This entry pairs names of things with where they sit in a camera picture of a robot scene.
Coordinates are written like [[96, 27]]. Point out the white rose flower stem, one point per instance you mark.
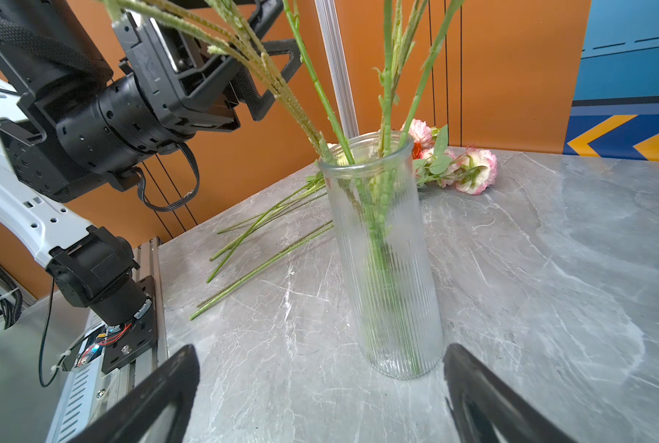
[[313, 188]]

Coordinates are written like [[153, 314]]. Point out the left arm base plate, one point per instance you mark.
[[142, 336]]

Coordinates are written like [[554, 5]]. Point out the orange rose flower stem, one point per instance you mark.
[[215, 299]]

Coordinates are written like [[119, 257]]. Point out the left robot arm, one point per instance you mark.
[[67, 126]]

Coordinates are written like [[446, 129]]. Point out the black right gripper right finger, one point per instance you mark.
[[485, 409]]

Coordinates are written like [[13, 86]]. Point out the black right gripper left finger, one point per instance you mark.
[[157, 410]]

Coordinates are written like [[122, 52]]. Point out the pink white lisianthus stem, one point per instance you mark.
[[471, 172]]

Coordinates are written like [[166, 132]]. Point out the clear ribbed glass vase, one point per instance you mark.
[[385, 266]]

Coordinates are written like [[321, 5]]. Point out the yellow orange poppy stem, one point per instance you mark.
[[245, 47]]

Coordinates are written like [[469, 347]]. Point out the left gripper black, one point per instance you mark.
[[188, 90]]

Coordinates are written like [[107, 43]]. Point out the aluminium front rail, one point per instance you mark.
[[88, 393]]

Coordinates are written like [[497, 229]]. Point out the pink ranunculus flower stem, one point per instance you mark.
[[293, 17]]

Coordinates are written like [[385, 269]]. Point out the aluminium corner post left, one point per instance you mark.
[[330, 28]]

